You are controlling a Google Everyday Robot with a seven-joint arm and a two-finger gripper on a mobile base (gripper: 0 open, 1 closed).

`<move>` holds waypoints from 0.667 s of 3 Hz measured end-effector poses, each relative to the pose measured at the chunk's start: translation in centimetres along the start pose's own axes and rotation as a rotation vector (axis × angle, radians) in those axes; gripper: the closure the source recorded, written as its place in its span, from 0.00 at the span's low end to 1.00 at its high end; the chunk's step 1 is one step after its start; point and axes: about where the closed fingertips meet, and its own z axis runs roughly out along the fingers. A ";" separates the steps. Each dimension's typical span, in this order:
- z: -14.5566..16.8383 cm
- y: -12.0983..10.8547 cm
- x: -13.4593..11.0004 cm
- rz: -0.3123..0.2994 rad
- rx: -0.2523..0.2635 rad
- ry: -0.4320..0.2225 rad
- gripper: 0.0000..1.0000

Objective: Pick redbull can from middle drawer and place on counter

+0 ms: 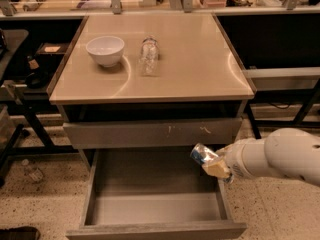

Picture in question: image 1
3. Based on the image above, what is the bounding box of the black table frame right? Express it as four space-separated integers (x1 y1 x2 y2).
245 80 320 139

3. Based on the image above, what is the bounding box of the silver blue redbull can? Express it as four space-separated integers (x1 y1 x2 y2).
189 142 234 185

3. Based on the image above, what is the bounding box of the black shoe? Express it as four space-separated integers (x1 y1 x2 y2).
0 226 40 240

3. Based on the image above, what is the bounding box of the white ceramic bowl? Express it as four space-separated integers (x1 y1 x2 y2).
86 36 125 67

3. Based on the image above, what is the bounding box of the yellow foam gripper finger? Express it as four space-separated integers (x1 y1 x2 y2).
202 159 231 179

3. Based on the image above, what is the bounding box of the closed grey top drawer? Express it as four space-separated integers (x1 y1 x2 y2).
63 118 242 149

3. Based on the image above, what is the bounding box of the plastic bottle on floor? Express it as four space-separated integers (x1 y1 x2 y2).
21 159 44 183

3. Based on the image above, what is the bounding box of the open grey middle drawer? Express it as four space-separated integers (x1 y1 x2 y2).
66 147 246 240

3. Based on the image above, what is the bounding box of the grey drawer cabinet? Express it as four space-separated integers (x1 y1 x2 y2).
46 12 259 172

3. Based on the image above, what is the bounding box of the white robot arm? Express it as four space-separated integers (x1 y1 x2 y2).
192 128 320 186

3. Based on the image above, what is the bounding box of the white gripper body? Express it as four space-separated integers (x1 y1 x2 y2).
216 139 253 179

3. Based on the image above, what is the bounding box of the black side table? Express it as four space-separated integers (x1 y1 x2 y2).
0 29 77 187

